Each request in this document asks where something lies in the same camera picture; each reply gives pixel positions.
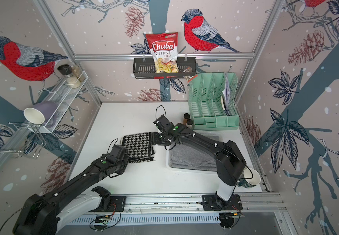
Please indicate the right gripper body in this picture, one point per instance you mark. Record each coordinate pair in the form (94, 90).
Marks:
(160, 139)

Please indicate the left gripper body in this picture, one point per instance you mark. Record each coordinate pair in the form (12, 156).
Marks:
(122, 165)

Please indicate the houndstooth scarf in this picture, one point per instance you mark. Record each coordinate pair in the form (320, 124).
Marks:
(140, 148)

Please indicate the grey scarf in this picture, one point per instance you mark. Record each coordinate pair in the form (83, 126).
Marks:
(190, 157)

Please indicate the white plastic basket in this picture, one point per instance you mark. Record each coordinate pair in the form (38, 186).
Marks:
(169, 167)

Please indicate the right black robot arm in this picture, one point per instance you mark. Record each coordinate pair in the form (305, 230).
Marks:
(230, 162)

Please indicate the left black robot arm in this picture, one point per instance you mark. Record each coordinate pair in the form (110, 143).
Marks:
(46, 214)

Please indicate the pale spice bottle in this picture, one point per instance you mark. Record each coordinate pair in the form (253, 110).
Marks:
(189, 123)

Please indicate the orange spice bottle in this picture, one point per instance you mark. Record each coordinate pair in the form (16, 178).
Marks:
(186, 116)

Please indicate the green desk file organizer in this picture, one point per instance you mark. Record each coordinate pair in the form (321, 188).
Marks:
(205, 105)

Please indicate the papers in organizer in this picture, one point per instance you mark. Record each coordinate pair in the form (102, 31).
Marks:
(225, 98)

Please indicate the Chuba cassava chips bag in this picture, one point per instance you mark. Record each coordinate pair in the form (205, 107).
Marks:
(163, 48)

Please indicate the purple cup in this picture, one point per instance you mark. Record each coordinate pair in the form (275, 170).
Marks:
(41, 112)

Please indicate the green mug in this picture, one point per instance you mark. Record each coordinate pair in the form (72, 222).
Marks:
(249, 179)

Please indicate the glass jar on shelf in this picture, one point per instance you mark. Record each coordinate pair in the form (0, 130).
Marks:
(78, 72)

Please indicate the black lid spice jar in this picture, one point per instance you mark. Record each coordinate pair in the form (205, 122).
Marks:
(71, 79)

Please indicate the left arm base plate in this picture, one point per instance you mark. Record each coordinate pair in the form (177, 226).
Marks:
(116, 204)

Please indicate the black wall shelf basket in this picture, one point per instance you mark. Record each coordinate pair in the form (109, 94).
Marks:
(145, 69)

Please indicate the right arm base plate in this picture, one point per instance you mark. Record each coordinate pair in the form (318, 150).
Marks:
(212, 202)

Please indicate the white wire wall shelf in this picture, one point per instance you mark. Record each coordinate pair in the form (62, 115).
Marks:
(57, 102)

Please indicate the wire cup holder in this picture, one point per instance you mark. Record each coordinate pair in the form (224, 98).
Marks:
(22, 140)

